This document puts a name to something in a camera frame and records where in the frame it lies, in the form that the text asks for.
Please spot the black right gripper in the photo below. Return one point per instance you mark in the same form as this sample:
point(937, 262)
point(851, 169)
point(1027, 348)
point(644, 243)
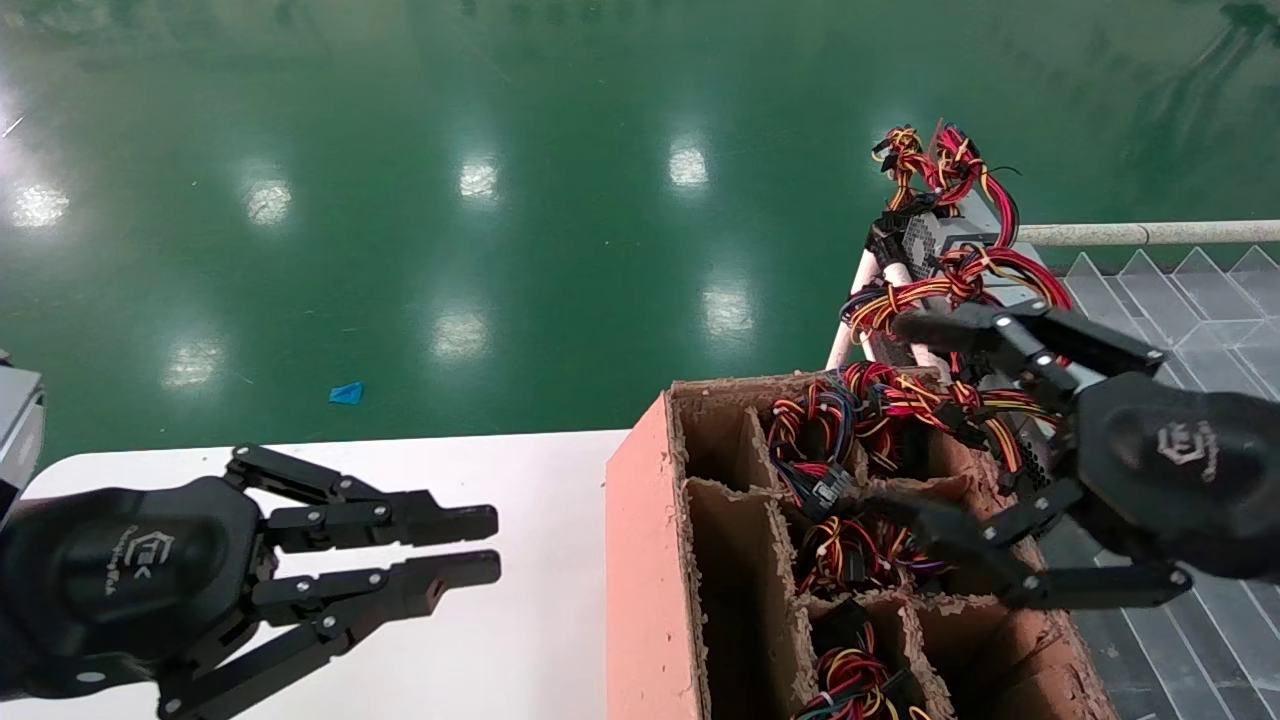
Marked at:
point(1180, 470)

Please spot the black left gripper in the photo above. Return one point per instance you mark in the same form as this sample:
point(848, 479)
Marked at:
point(130, 580)

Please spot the blue scrap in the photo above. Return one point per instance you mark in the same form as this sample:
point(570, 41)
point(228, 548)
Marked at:
point(346, 394)

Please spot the clear acrylic divider rack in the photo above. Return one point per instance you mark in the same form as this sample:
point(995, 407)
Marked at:
point(1180, 300)

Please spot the long white rack pipe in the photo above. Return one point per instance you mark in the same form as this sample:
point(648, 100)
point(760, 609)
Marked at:
point(1150, 234)

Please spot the cardboard box with dividers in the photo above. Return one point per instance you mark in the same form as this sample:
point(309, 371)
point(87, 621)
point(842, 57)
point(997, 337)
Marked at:
point(650, 560)

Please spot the black pipe joint clamp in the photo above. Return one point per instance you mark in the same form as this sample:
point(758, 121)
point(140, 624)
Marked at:
point(885, 240)

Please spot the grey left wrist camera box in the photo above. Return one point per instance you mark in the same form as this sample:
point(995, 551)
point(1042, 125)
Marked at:
point(18, 430)

